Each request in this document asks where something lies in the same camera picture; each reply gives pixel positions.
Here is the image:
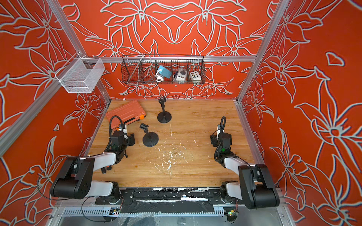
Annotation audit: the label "black round stand base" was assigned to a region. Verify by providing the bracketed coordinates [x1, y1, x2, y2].
[157, 111, 172, 124]

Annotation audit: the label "black mic clip pole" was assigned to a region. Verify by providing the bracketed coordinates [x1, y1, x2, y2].
[158, 97, 166, 112]
[140, 123, 149, 134]

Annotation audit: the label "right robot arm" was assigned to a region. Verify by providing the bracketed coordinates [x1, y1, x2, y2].
[210, 116, 281, 210]

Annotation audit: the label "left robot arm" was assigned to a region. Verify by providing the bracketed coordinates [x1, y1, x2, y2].
[50, 115, 135, 203]

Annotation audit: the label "orange plastic tool case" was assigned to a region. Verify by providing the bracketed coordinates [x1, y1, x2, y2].
[106, 100, 147, 125]

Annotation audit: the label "white button box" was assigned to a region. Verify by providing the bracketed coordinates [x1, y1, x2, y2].
[189, 71, 202, 83]

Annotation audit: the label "teal box in basket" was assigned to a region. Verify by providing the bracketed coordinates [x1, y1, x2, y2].
[156, 66, 172, 78]

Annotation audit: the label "white device black knobs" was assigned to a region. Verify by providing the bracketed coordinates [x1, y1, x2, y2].
[173, 68, 188, 82]

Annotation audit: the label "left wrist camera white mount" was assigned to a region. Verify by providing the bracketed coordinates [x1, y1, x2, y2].
[120, 124, 128, 139]

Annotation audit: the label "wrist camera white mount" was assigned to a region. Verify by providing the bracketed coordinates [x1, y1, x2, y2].
[120, 124, 128, 139]
[216, 124, 223, 139]

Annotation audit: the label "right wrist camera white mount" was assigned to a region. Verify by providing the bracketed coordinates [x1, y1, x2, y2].
[216, 124, 223, 139]

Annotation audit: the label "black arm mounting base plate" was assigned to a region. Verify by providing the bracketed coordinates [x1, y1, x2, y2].
[95, 187, 244, 215]

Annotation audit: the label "black wire wall basket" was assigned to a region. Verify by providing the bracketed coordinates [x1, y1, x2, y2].
[121, 54, 206, 85]

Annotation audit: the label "clear plastic wall bin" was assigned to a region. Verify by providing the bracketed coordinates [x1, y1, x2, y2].
[56, 58, 105, 94]

